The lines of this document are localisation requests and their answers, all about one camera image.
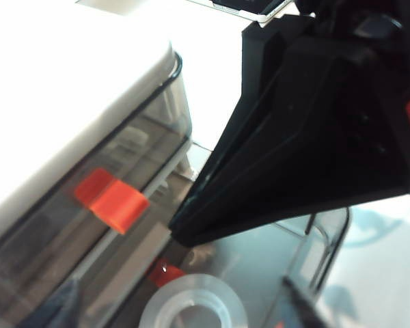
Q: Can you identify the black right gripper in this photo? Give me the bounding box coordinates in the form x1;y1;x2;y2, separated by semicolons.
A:
293;0;410;200

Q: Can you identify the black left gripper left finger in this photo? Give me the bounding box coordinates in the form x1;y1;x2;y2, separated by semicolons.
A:
47;278;81;328

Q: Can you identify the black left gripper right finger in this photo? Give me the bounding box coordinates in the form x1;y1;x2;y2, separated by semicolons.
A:
282;277;333;328

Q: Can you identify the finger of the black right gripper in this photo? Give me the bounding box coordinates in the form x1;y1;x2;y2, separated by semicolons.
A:
182;36;410;246
169;14;316;241

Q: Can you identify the transparent tape dark blue dispenser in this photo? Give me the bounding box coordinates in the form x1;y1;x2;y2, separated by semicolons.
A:
139;273;251;328

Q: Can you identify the smoky drawer at cabinet base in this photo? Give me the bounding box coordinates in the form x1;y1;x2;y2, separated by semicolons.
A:
109;238;199;328

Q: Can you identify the smoky drawer with cabinet lid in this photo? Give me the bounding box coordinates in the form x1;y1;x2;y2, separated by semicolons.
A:
0;51;194;328

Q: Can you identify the white edged flat tray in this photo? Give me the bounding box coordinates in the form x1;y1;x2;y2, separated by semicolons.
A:
187;0;297;29

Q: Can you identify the white drawer cabinet frame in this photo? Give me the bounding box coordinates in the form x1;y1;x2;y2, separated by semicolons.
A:
0;6;194;308

